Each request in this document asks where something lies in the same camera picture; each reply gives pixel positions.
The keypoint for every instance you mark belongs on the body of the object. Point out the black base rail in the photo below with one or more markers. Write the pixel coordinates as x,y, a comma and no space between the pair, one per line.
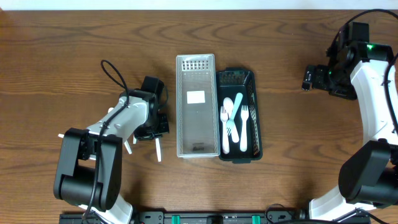
272,216

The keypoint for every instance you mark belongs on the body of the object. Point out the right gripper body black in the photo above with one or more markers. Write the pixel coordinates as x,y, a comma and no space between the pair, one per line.
310,78

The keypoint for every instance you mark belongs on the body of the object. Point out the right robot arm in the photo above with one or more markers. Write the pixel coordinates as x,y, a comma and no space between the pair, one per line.
360,70

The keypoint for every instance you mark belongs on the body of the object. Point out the white plastic spoon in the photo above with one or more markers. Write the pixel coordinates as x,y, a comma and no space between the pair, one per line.
158,149
228,105
126,144
134,140

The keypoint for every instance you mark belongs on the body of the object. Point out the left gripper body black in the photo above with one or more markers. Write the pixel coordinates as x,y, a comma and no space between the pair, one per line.
148,134

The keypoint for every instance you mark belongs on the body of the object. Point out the black perforated plastic basket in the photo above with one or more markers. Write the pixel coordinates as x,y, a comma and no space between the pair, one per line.
229,82

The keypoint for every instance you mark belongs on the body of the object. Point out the white plastic fork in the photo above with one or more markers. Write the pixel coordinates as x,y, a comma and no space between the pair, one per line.
230,123
244,138
225,140

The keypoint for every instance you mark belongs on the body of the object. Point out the white perforated plastic basket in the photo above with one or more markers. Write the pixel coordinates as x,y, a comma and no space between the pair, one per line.
197,107

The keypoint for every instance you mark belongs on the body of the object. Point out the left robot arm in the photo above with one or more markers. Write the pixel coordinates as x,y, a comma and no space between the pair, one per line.
89,169

